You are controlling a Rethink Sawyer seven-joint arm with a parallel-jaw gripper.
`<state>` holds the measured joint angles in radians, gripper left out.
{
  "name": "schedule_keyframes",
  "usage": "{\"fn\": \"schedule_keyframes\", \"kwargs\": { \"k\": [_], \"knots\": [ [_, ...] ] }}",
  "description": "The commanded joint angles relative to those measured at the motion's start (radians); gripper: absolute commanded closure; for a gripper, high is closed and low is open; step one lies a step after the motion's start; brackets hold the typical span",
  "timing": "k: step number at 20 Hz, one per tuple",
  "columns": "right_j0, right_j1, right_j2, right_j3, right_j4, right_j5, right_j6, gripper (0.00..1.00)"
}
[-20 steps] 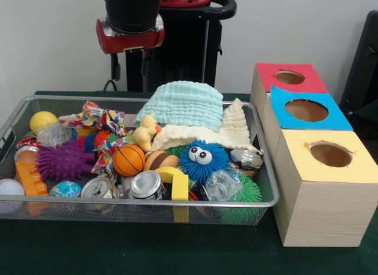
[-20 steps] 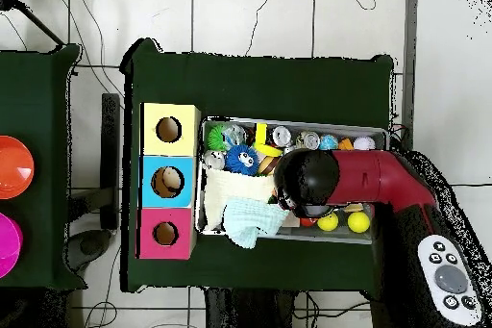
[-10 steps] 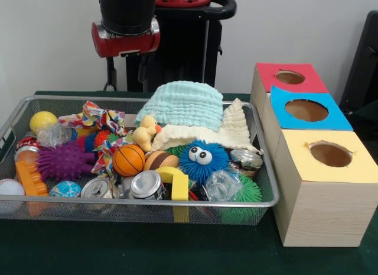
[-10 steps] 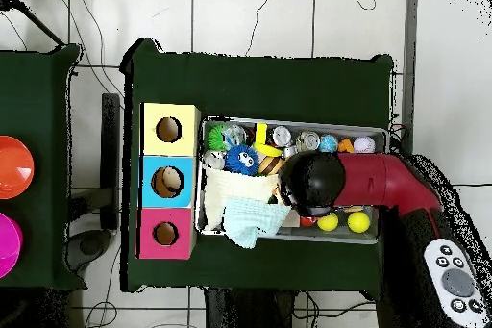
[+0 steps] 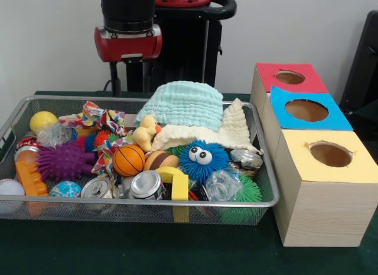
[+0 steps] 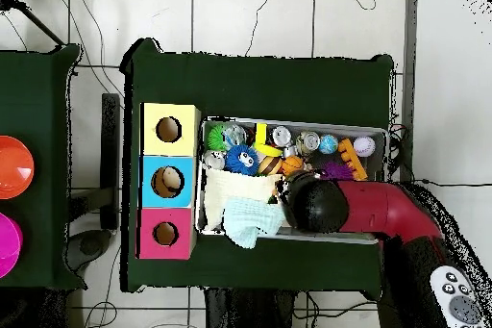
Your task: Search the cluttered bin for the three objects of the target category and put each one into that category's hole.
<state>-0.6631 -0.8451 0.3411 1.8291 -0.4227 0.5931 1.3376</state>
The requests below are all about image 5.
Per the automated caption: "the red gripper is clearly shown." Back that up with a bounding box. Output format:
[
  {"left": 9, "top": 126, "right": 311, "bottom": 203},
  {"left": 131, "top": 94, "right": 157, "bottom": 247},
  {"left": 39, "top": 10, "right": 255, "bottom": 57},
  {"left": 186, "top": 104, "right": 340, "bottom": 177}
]
[{"left": 94, "top": 25, "right": 163, "bottom": 98}]

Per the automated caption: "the colourful patterned cloth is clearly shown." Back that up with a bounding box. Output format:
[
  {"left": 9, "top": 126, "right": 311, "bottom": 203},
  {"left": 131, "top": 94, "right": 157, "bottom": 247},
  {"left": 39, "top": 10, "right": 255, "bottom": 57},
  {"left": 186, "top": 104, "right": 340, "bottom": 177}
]
[
  {"left": 92, "top": 130, "right": 149, "bottom": 175},
  {"left": 58, "top": 101, "right": 126, "bottom": 137}
]

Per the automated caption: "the yellow plush duck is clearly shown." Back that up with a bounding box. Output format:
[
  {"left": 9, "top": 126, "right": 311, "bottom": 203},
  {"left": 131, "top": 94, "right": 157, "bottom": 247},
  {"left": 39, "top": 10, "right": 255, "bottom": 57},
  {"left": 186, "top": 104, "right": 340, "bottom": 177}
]
[{"left": 132, "top": 115, "right": 162, "bottom": 153}]

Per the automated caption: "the mint green waffle cloth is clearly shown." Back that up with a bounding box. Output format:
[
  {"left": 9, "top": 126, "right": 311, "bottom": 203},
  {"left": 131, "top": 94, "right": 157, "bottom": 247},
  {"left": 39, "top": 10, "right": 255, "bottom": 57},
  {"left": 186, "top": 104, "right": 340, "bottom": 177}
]
[{"left": 136, "top": 81, "right": 225, "bottom": 131}]

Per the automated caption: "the cream yellow waffle cloth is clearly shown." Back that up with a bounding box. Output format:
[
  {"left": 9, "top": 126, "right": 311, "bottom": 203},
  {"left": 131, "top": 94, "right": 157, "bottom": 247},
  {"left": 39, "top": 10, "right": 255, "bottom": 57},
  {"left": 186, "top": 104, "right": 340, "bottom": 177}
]
[{"left": 151, "top": 98, "right": 263, "bottom": 154}]

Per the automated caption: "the wooden box with three holes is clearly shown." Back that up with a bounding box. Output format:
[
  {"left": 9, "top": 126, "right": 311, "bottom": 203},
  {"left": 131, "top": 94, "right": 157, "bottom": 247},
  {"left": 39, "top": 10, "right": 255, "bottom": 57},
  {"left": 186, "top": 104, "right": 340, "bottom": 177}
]
[{"left": 250, "top": 63, "right": 378, "bottom": 247}]

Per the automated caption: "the small orange basketball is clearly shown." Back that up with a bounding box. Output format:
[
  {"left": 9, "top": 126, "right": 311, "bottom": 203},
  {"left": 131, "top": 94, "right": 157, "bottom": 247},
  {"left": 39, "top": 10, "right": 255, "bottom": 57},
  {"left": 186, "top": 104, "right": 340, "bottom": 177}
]
[{"left": 112, "top": 144, "right": 146, "bottom": 177}]

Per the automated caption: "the yellow ball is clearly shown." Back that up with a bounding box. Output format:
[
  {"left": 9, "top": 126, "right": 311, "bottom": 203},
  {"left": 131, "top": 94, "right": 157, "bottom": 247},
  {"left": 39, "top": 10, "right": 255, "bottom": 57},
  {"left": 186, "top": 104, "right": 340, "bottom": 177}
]
[{"left": 30, "top": 111, "right": 58, "bottom": 134}]

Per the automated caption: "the silver metal can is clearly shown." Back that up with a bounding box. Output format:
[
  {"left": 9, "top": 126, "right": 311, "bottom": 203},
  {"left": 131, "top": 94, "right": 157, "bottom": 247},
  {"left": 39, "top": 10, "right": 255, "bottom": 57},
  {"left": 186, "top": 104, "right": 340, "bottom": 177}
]
[{"left": 129, "top": 170, "right": 164, "bottom": 200}]

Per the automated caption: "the purple spiky ball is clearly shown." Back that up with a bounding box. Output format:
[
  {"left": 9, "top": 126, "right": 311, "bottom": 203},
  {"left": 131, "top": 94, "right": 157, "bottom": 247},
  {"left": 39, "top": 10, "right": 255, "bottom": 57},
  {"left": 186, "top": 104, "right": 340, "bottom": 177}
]
[{"left": 37, "top": 142, "right": 96, "bottom": 182}]

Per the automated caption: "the blue fuzzy ball with eyes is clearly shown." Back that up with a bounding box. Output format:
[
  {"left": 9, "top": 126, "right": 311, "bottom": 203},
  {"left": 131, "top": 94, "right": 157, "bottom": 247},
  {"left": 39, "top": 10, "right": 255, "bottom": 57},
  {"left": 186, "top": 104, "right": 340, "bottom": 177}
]
[{"left": 178, "top": 139, "right": 230, "bottom": 186}]

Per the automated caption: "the yellow plastic block toy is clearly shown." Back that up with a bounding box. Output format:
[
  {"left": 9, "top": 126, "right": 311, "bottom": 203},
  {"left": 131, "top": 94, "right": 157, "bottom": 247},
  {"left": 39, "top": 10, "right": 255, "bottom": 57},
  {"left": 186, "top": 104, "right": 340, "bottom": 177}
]
[{"left": 155, "top": 166, "right": 190, "bottom": 202}]

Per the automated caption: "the globe print ball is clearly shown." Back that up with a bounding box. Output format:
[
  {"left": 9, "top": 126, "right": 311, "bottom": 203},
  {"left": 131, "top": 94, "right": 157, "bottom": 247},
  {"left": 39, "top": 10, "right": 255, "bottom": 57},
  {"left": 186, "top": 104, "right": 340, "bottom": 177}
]
[{"left": 50, "top": 180, "right": 82, "bottom": 198}]

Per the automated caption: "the orange plastic block toy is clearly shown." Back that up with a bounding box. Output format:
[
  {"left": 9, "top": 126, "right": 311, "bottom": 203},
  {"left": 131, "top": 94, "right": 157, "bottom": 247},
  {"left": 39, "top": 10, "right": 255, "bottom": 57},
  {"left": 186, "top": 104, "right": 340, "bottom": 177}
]
[{"left": 15, "top": 161, "right": 49, "bottom": 198}]

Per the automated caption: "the green spiky ball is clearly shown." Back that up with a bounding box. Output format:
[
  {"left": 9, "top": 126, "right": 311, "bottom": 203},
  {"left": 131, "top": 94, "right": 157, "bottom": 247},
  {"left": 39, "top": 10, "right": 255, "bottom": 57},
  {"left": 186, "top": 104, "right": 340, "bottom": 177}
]
[{"left": 221, "top": 174, "right": 263, "bottom": 224}]

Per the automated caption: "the white baseball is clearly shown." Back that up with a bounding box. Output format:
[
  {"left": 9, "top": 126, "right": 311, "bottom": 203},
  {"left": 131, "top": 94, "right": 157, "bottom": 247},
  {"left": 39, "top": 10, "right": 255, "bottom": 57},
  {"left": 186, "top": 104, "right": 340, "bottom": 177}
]
[{"left": 0, "top": 179, "right": 25, "bottom": 214}]

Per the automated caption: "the dark green table cloth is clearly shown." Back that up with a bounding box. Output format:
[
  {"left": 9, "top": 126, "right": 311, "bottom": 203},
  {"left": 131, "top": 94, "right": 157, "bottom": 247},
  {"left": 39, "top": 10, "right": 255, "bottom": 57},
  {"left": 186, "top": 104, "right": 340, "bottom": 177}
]
[{"left": 0, "top": 90, "right": 378, "bottom": 275}]

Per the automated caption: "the black chair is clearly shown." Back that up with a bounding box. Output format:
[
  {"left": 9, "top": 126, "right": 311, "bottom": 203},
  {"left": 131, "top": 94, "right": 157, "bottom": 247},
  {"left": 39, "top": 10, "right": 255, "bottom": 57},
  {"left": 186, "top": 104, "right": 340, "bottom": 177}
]
[{"left": 340, "top": 11, "right": 378, "bottom": 147}]

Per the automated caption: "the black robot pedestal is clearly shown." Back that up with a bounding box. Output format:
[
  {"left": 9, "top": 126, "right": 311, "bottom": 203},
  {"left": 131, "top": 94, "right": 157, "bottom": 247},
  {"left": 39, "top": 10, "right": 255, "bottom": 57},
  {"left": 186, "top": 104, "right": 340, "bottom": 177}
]
[{"left": 121, "top": 0, "right": 237, "bottom": 92}]

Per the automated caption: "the shallow wire mesh bin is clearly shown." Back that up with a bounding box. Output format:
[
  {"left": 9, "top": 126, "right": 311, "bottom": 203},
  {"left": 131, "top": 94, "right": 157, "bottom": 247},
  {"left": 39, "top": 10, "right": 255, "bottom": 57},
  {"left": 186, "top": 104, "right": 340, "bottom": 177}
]
[{"left": 0, "top": 96, "right": 280, "bottom": 225}]

